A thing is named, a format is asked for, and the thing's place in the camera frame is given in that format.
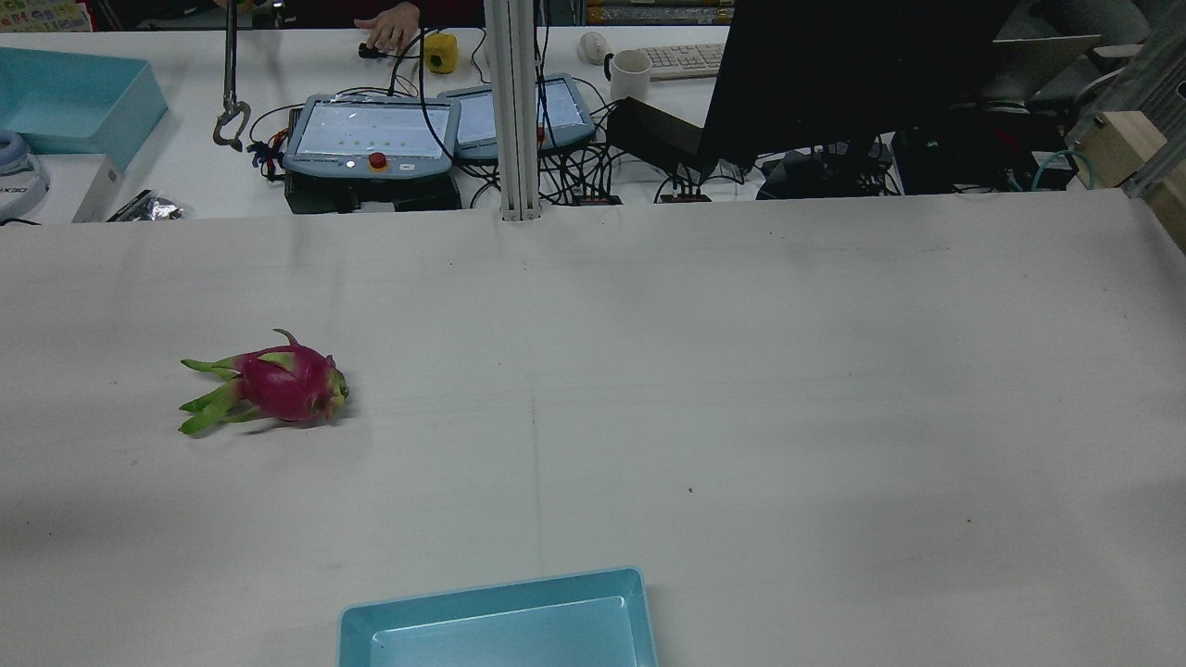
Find teach pendant with red button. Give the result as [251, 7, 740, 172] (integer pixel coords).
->
[281, 94, 461, 181]

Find black computer monitor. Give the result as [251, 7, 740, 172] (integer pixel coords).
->
[700, 0, 1020, 172]

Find white round device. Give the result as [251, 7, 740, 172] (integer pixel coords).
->
[0, 130, 52, 225]

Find red dragon fruit green leaves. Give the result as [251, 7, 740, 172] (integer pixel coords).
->
[178, 328, 351, 437]

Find shiny foil packet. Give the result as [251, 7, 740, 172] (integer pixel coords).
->
[107, 190, 186, 223]

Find yellow button box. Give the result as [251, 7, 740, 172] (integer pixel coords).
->
[423, 32, 460, 75]

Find large light blue box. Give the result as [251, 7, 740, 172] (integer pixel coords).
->
[0, 46, 170, 171]

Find small light blue plastic bin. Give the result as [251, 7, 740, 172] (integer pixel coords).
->
[337, 566, 660, 667]

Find blue grey teach pendant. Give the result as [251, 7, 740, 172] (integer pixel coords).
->
[437, 72, 597, 166]

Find aluminium frame strut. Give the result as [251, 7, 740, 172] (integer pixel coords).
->
[1123, 19, 1186, 200]

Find bare hand of a bystander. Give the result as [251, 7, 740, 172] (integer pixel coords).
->
[353, 2, 423, 54]

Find white keyboard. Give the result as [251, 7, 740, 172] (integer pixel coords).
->
[639, 42, 726, 82]

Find aluminium profile post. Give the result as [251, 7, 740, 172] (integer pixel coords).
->
[483, 0, 542, 222]

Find light wooden block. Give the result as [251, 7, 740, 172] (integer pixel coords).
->
[1064, 111, 1186, 251]

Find white mug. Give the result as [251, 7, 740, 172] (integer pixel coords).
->
[603, 48, 653, 105]

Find metal claw grabber tool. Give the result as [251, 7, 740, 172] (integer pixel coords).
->
[212, 0, 253, 153]

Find dark grey equipment box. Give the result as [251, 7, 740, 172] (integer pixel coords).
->
[284, 172, 463, 216]

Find white carton box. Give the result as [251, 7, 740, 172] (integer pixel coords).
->
[37, 153, 126, 224]

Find teal cable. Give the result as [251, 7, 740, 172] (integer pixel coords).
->
[1008, 148, 1099, 193]

